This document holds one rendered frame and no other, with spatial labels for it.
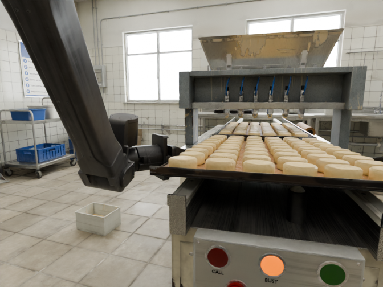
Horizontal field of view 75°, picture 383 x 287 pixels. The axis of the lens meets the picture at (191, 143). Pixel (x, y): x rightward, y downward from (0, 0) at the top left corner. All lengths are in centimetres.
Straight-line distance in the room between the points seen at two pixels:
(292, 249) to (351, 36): 423
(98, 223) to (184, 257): 177
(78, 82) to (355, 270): 44
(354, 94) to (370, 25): 350
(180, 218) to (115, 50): 505
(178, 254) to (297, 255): 20
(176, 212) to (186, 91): 77
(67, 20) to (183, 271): 41
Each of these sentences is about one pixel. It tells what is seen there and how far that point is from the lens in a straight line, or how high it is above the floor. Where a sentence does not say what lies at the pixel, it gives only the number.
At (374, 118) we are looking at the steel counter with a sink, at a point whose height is 85.
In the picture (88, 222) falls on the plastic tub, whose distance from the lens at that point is 229.
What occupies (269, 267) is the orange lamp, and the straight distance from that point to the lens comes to 43.
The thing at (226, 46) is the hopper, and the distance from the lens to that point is 115.
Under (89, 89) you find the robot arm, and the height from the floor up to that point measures 106.
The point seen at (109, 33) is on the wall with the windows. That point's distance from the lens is 551.
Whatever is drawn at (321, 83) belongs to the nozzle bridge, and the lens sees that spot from 119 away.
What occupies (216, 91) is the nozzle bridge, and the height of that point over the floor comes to 109.
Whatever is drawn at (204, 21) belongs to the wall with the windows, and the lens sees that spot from 470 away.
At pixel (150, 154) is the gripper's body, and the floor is 94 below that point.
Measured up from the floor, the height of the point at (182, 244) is 81.
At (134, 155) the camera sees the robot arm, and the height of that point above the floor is 94.
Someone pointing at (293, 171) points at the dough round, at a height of 95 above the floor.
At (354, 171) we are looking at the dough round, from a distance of 43.
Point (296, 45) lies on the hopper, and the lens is 115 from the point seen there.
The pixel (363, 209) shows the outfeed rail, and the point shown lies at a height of 89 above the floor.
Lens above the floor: 105
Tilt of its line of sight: 9 degrees down
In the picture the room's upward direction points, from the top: straight up
